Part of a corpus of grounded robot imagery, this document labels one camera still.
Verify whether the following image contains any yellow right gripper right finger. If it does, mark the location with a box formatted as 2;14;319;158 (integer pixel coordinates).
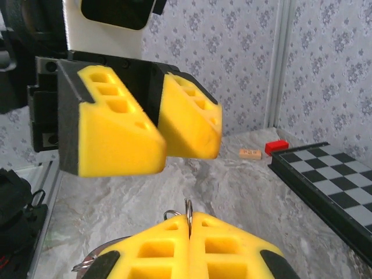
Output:
189;211;301;279

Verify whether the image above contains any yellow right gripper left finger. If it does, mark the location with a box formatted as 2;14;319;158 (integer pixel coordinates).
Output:
86;213;192;279

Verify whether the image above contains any small wooden block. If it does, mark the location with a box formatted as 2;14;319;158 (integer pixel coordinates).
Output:
238;148;262;160

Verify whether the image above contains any small red block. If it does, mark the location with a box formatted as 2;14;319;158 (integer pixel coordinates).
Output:
264;139;289;156

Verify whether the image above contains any black and grey chessboard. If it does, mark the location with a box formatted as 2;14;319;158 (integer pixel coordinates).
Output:
267;141;372;269

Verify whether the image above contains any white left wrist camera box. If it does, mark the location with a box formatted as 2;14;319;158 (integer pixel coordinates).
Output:
63;0;168;63

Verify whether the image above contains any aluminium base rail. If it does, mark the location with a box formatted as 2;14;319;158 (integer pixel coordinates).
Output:
27;161;63;279

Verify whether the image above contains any aluminium corner post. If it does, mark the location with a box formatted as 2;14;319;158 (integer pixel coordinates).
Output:
263;0;292;130

